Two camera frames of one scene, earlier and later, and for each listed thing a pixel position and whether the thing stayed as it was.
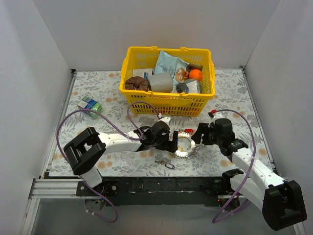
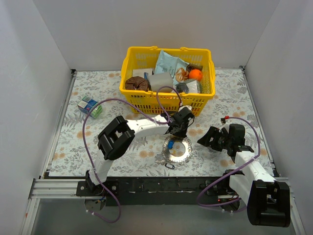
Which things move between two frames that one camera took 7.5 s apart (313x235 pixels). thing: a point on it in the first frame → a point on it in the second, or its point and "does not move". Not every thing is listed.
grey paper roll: x=161 y=82 does not move
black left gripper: x=174 y=141 → x=178 y=132
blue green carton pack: x=89 y=104 does not move
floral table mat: x=96 y=100 does not move
